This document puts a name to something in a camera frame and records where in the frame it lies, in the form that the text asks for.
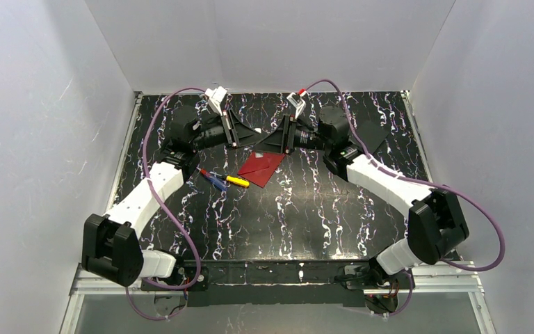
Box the red envelope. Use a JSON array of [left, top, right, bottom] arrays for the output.
[[237, 151, 285, 188]]

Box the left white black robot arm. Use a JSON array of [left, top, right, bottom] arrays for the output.
[[81, 106, 261, 287]]

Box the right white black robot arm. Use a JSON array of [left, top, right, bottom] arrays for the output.
[[254, 107, 469, 278]]

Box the black flat plate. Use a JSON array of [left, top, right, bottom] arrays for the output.
[[356, 120, 389, 153]]

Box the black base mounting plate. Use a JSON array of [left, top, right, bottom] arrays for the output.
[[140, 259, 416, 308]]

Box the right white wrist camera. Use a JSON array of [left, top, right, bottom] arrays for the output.
[[286, 88, 307, 119]]

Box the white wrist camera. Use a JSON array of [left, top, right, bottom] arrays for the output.
[[286, 88, 307, 119], [204, 86, 227, 115]]

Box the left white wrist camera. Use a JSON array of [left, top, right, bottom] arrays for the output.
[[204, 86, 227, 115]]

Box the yellow handled screwdriver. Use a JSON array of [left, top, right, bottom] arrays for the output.
[[211, 172, 250, 188]]

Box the aluminium frame rail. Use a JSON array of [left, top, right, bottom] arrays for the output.
[[60, 264, 496, 333]]

